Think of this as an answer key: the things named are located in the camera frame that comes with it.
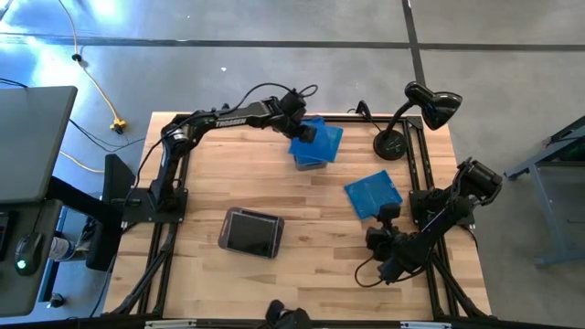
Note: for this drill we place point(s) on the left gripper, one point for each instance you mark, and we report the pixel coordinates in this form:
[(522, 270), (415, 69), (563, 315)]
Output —
[(307, 134)]

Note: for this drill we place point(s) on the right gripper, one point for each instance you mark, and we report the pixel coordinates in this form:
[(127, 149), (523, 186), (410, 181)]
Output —
[(390, 214)]

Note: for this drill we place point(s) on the blue jewel case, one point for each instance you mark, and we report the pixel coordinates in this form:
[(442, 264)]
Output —
[(370, 192), (326, 144), (297, 153)]

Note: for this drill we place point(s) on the grey translucent plastic bin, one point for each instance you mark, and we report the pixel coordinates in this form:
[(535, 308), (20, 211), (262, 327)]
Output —
[(222, 233), (311, 165)]

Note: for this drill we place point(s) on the clear jewel case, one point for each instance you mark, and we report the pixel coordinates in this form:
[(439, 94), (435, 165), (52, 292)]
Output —
[(251, 233)]

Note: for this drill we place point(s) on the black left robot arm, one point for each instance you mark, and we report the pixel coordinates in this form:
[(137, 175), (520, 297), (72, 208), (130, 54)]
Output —
[(215, 119)]

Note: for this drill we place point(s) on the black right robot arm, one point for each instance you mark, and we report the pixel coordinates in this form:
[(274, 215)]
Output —
[(439, 224)]

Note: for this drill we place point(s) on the black desk lamp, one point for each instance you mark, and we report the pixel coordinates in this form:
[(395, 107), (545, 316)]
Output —
[(390, 145)]

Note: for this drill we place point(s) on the blue-grey metal cart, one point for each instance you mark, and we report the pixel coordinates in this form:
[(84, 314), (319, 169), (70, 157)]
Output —
[(543, 215)]

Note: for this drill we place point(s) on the black slanted stand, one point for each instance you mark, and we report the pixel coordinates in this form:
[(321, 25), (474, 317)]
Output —
[(114, 192)]

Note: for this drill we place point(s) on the white plastic bottle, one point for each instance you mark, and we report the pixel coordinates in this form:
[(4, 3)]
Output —
[(61, 249)]

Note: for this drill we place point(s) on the grey desk top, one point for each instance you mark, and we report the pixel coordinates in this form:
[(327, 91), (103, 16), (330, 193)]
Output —
[(27, 292), (32, 141)]

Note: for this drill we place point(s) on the black computer mouse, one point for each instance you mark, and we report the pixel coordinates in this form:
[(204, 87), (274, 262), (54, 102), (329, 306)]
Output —
[(29, 251)]

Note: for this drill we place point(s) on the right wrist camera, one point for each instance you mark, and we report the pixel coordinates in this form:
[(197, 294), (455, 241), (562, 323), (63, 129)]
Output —
[(377, 242)]

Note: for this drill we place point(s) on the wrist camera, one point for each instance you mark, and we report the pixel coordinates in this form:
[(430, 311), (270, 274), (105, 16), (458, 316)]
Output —
[(292, 102), (377, 242)]

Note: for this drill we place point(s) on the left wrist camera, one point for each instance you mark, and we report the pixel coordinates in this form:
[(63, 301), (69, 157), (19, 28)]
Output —
[(292, 102)]

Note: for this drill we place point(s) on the black aluminium table frame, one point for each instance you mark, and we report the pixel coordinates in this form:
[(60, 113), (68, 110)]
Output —
[(417, 155)]

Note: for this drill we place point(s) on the black table-level camera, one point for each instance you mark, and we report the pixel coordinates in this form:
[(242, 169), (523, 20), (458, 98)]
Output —
[(288, 317)]

